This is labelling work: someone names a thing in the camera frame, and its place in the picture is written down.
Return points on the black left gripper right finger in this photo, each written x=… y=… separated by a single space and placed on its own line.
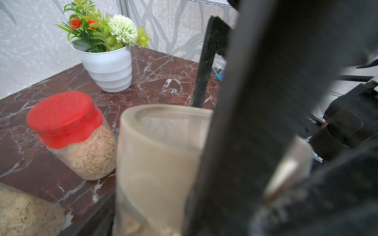
x=257 y=175

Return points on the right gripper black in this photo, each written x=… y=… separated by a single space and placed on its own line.
x=350 y=121

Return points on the white pot artificial flowers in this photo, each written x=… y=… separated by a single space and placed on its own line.
x=103 y=44

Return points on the open clear oatmeal jar tall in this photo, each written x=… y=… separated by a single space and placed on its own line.
x=23 y=214

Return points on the red lid oatmeal jar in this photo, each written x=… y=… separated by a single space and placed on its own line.
x=76 y=132

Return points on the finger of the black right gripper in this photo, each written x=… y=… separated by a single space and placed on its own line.
x=215 y=42

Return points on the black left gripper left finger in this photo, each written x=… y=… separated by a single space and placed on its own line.
x=97 y=221

